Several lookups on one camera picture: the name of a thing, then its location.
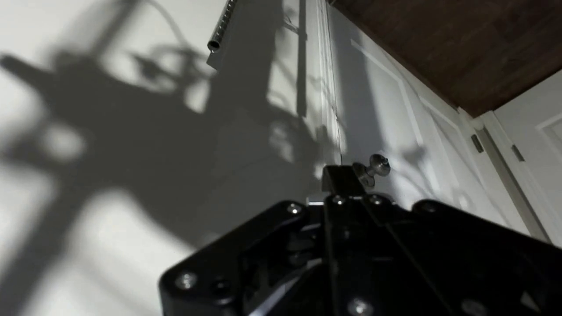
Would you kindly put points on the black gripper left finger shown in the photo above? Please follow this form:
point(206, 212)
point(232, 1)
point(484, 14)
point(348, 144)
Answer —
point(234, 256)

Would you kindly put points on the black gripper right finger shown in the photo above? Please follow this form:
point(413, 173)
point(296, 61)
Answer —
point(457, 263)

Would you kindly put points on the metal door hinge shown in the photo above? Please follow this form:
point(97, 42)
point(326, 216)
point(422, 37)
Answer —
point(519, 152)
point(477, 142)

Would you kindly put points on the white closet door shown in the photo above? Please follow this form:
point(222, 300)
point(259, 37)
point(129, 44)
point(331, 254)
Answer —
point(538, 158)

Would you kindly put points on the white panel door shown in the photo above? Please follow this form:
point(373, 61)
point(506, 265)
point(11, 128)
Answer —
point(380, 98)

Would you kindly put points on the white door frame trim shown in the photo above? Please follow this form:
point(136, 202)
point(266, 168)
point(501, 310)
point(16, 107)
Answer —
point(503, 168)

